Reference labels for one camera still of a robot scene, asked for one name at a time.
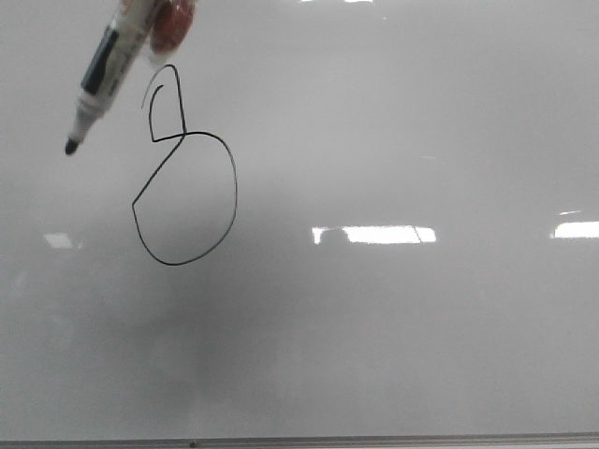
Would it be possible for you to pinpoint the black whiteboard marker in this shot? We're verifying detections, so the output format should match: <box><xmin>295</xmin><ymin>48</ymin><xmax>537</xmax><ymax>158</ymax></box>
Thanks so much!
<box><xmin>65</xmin><ymin>0</ymin><xmax>164</xmax><ymax>155</ymax></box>

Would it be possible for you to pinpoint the white whiteboard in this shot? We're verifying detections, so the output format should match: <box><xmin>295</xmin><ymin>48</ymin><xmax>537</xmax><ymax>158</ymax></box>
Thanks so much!
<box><xmin>1</xmin><ymin>1</ymin><xmax>598</xmax><ymax>440</ymax></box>

